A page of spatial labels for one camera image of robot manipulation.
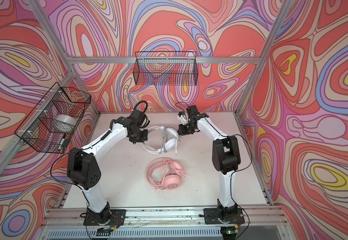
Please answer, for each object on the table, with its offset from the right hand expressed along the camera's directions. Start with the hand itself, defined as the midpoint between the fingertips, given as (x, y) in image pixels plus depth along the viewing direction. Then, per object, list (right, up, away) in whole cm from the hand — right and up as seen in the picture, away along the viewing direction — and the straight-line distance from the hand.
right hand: (181, 135), depth 95 cm
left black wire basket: (-67, +6, -21) cm, 70 cm away
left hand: (-21, -1, -6) cm, 22 cm away
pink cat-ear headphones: (-5, -23, -18) cm, 30 cm away
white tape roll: (-57, +7, -25) cm, 62 cm away
